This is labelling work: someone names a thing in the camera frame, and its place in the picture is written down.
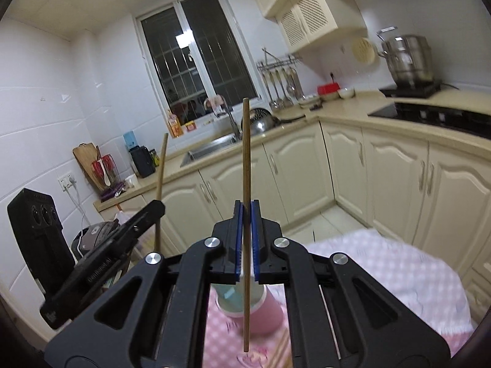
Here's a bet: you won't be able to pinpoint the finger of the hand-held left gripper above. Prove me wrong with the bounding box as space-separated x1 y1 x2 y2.
115 200 166 247

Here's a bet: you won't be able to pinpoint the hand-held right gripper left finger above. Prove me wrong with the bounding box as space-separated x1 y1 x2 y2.
44 200 246 368

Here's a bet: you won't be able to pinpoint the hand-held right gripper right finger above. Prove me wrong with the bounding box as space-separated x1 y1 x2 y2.
249 199 451 368

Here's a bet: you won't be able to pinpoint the wooden chopstick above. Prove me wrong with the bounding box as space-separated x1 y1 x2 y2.
278 343 294 368
242 98 252 353
153 133 169 251
269 330 289 368

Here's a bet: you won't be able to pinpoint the pink cup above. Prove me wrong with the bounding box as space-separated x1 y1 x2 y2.
209 282 286 334

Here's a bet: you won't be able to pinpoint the row of hanging steel utensils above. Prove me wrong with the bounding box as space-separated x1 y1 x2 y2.
263 67 304 110

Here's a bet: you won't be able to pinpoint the white plastic bag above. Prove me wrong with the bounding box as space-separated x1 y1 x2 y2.
115 204 134 224

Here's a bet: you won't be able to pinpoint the purple tray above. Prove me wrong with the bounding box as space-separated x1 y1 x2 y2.
100 182 127 202

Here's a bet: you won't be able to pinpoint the black kettle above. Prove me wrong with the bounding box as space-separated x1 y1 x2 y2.
129 146 156 179

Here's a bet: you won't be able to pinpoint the white rice spoon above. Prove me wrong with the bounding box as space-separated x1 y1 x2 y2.
98 159 112 186

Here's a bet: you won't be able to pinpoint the red utensil holder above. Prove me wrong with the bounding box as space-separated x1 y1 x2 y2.
91 154 119 188

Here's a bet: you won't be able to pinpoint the black countertop oven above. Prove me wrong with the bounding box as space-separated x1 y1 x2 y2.
7 189 77 296

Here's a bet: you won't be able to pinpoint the wooden cutting board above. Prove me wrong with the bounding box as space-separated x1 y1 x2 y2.
73 143 108 192

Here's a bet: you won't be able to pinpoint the steel sink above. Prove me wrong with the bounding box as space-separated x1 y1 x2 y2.
180 134 240 167

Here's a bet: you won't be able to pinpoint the orange packet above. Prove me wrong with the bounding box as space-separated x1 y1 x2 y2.
167 110 184 139

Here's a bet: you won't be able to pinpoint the pink checked tablecloth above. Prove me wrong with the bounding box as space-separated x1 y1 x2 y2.
203 287 478 368

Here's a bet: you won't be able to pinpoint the steel wok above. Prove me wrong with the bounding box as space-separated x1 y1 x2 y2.
241 115 282 135

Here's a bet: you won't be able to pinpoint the steel faucet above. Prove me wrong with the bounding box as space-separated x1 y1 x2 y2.
224 103 242 140

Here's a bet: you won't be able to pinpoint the black frying pan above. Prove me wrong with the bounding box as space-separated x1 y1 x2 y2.
274 111 307 122

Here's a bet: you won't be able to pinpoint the cream kitchen counter cabinets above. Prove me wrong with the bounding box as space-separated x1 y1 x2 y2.
94 86 491 315

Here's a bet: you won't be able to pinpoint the kitchen window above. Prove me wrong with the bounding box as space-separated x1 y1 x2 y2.
132 0 261 123

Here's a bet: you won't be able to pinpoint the round cream steamer tray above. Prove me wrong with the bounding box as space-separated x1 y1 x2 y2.
352 36 377 64

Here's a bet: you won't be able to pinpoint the black induction cooker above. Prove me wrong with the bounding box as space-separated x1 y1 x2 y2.
379 80 443 98

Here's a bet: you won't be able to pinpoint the black gas stove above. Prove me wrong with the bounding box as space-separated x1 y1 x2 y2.
367 102 491 140

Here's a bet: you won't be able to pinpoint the steel steamer pot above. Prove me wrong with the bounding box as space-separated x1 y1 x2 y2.
376 27 436 87

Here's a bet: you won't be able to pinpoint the white power cable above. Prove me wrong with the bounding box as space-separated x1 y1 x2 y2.
67 188 88 255

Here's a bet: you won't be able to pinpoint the wall utensil rack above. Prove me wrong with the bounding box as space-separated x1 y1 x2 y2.
256 48 303 71

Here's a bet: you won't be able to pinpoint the lattice door wall cabinet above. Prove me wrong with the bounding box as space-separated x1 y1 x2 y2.
276 0 367 52

